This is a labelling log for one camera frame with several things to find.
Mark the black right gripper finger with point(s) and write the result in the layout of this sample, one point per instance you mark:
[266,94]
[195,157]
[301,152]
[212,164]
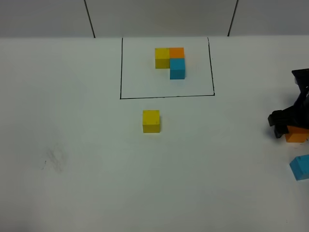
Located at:
[280,130]

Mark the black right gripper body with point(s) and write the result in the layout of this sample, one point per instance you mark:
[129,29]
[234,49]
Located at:
[298,114]

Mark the blue template cube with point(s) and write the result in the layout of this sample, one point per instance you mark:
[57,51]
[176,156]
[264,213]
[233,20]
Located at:
[177,68]

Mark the orange template cube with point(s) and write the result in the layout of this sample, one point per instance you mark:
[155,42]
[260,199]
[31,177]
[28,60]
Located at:
[176,52]

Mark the yellow template cube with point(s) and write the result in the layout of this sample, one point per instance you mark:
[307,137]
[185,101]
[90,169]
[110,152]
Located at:
[162,58]

